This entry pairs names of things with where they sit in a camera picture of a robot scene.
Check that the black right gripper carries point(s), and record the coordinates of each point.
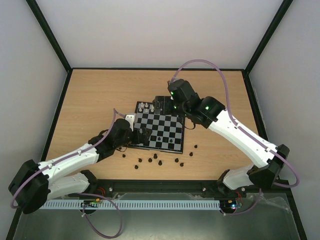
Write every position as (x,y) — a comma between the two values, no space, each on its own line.
(161,104)

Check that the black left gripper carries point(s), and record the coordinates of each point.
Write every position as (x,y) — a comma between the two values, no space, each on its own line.
(145,139)

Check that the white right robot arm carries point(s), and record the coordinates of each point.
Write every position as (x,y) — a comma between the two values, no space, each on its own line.
(266,158)

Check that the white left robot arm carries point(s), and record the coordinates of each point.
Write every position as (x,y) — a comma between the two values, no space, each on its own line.
(36,183)

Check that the black and silver chessboard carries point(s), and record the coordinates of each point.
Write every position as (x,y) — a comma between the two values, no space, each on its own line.
(170,126)

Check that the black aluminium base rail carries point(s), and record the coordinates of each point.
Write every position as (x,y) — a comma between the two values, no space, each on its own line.
(109,188)

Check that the light blue slotted cable duct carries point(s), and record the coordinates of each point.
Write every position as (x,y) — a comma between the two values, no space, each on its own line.
(77,204)

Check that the black cage frame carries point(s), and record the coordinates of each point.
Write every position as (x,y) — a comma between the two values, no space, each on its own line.
(282,10)

